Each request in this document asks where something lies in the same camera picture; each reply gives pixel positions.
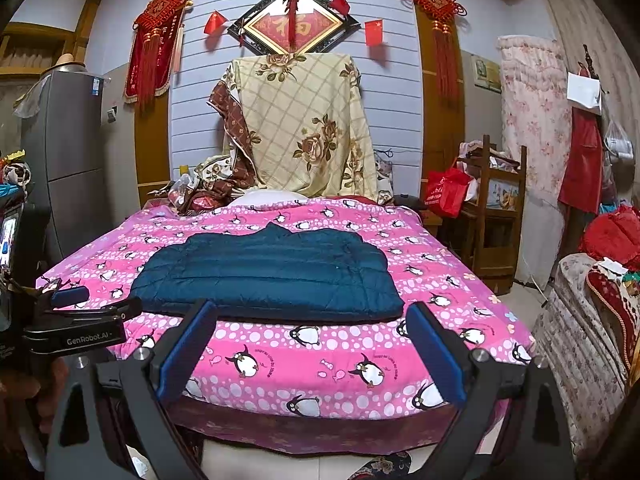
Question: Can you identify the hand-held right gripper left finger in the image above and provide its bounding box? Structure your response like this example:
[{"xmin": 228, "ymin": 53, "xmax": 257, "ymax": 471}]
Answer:
[{"xmin": 45, "ymin": 299, "xmax": 219, "ymax": 480}]

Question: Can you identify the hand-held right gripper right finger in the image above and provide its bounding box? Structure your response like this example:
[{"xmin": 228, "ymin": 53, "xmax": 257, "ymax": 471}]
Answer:
[{"xmin": 405, "ymin": 302, "xmax": 576, "ymax": 480}]

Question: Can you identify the clear hanging plastic bag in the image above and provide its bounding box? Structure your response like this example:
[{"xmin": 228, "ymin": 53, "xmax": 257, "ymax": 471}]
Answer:
[{"xmin": 602, "ymin": 120, "xmax": 635, "ymax": 158}]

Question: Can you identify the white hanging paper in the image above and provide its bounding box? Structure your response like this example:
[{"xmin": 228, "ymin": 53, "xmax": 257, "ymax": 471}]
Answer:
[{"xmin": 566, "ymin": 72, "xmax": 602, "ymax": 115}]

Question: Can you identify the large red knot ornament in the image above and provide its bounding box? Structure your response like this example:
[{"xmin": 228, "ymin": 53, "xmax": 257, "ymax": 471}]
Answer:
[
  {"xmin": 132, "ymin": 0, "xmax": 193, "ymax": 111},
  {"xmin": 399, "ymin": 0, "xmax": 467, "ymax": 106}
]

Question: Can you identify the red hanging garment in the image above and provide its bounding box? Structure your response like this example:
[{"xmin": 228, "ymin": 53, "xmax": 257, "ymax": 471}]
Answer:
[{"xmin": 557, "ymin": 107, "xmax": 605, "ymax": 213}]

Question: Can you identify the grey refrigerator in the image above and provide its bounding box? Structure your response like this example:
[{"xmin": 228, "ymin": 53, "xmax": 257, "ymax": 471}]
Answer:
[{"xmin": 20, "ymin": 67, "xmax": 108, "ymax": 261}]

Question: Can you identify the beige floral sofa cover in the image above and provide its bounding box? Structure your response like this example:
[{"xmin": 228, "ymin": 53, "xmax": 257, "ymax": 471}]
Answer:
[{"xmin": 530, "ymin": 252, "xmax": 640, "ymax": 461}]

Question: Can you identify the red quilted cushion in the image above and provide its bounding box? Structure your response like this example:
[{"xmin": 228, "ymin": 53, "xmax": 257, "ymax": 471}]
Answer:
[{"xmin": 580, "ymin": 205, "xmax": 640, "ymax": 276}]

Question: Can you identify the colourful ornament bundle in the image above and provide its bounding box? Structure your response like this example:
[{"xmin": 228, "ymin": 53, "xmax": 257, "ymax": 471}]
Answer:
[{"xmin": 0, "ymin": 149, "xmax": 31, "ymax": 201}]

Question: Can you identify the small wall picture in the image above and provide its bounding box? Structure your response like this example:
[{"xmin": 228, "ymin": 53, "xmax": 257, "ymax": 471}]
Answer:
[{"xmin": 472, "ymin": 55, "xmax": 502, "ymax": 93}]

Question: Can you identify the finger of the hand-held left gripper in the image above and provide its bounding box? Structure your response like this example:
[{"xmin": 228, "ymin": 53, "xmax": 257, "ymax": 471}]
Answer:
[
  {"xmin": 25, "ymin": 296, "xmax": 144, "ymax": 333},
  {"xmin": 50, "ymin": 285, "xmax": 92, "ymax": 309}
]

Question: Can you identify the pink penguin print blanket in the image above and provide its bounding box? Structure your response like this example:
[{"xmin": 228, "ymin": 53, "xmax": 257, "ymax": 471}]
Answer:
[{"xmin": 37, "ymin": 196, "xmax": 536, "ymax": 418}]

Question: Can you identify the wooden shelf stand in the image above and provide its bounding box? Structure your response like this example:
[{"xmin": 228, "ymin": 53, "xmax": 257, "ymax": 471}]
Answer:
[{"xmin": 452, "ymin": 135, "xmax": 528, "ymax": 296}]

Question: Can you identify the white pillow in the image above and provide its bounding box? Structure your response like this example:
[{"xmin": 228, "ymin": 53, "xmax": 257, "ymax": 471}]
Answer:
[{"xmin": 232, "ymin": 190, "xmax": 308, "ymax": 208}]

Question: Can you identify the beige patterned curtain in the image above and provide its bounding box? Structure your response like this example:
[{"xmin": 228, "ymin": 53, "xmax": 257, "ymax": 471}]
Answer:
[{"xmin": 540, "ymin": 0, "xmax": 640, "ymax": 211}]

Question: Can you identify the framed red character plaque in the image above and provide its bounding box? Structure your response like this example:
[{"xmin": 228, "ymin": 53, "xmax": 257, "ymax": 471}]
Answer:
[{"xmin": 227, "ymin": 0, "xmax": 362, "ymax": 57}]

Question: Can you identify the maroon floral bed sheet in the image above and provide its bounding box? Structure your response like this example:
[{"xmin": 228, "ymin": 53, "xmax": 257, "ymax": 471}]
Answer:
[{"xmin": 170, "ymin": 390, "xmax": 511, "ymax": 461}]

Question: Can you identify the red shiny packet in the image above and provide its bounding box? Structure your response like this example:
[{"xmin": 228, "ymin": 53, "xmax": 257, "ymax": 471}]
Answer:
[{"xmin": 190, "ymin": 195, "xmax": 218, "ymax": 217}]

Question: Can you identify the beige floral checked quilt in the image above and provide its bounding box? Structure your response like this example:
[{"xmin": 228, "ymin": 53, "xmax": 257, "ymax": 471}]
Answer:
[{"xmin": 222, "ymin": 52, "xmax": 381, "ymax": 201}]

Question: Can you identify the clear plastic bottle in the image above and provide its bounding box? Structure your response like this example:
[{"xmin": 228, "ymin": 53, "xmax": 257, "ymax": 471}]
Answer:
[{"xmin": 170, "ymin": 174, "xmax": 198, "ymax": 201}]

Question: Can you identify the dark blue puffer jacket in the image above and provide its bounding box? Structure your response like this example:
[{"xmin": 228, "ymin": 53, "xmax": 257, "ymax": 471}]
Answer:
[{"xmin": 131, "ymin": 222, "xmax": 405, "ymax": 323}]

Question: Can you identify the red fringed banner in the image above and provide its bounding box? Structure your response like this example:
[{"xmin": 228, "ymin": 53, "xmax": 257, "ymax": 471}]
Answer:
[{"xmin": 124, "ymin": 27, "xmax": 183, "ymax": 103}]

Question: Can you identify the wooden wall cabinet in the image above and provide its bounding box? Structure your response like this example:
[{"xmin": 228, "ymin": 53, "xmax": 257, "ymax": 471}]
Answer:
[{"xmin": 0, "ymin": 0, "xmax": 103, "ymax": 81}]

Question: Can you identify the red gold-trimmed blanket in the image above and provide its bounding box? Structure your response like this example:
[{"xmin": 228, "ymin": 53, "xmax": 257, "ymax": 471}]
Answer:
[{"xmin": 585, "ymin": 260, "xmax": 640, "ymax": 376}]

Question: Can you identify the red shopping bag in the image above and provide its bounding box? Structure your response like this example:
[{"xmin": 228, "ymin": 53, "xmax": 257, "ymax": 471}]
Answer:
[{"xmin": 422, "ymin": 160, "xmax": 481, "ymax": 218}]

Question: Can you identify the dark floral rug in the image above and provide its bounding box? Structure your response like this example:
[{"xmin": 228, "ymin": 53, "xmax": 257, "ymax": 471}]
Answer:
[{"xmin": 345, "ymin": 452, "xmax": 418, "ymax": 480}]

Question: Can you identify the wooden headboard frame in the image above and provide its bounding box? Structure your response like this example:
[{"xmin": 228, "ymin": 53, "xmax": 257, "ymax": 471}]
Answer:
[{"xmin": 134, "ymin": 0, "xmax": 453, "ymax": 211}]

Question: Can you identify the brown patterned cloth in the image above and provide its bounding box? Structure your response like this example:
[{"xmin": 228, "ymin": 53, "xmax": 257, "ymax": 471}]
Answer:
[{"xmin": 175, "ymin": 80, "xmax": 261, "ymax": 216}]

